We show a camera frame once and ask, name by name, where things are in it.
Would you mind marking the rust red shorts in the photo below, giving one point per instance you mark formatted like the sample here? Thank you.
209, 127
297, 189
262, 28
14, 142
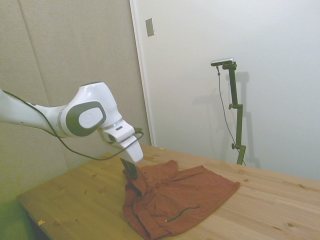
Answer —
187, 195

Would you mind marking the grey exterior camera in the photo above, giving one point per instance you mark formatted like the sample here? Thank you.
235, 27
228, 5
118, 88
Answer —
222, 61

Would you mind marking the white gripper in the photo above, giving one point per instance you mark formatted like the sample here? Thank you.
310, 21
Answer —
132, 151

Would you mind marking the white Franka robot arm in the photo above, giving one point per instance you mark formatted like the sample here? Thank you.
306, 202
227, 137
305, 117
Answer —
92, 100

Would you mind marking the black camera stand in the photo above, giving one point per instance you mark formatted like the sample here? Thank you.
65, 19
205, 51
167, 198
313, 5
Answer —
234, 87

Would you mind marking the grey wall plate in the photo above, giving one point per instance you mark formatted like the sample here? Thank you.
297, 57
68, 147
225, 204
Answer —
150, 27

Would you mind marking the white door frame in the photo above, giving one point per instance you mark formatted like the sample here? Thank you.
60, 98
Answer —
142, 75

